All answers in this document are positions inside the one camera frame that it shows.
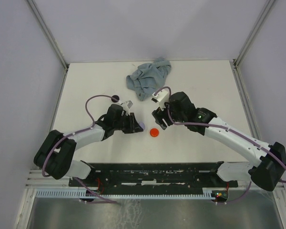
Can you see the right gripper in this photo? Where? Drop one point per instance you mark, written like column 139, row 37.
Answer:
column 158, row 114

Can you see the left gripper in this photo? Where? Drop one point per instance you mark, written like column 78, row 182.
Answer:
column 134, row 127

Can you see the purple round charging case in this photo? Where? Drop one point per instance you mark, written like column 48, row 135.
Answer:
column 142, row 125

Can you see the orange round charging case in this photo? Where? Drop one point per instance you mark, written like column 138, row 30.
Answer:
column 154, row 132

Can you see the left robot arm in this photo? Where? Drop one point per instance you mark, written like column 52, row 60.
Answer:
column 55, row 156

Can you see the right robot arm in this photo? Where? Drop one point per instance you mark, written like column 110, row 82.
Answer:
column 265, row 163

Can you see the crumpled blue denim cloth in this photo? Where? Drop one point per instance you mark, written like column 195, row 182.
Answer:
column 148, row 78

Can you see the small green circuit board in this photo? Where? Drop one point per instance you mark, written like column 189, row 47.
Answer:
column 221, row 196

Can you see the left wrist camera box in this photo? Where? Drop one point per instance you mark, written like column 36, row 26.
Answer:
column 126, row 105

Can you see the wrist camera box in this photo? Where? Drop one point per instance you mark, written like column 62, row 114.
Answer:
column 161, row 98
column 126, row 105

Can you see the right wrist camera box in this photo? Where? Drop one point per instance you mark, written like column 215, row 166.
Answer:
column 161, row 98

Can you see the aluminium frame post right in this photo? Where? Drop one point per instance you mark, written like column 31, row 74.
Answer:
column 262, row 17

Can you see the aluminium frame post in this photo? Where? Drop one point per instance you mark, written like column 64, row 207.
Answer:
column 262, row 17
column 47, row 32

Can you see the aluminium frame post left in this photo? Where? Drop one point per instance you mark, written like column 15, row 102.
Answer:
column 47, row 32

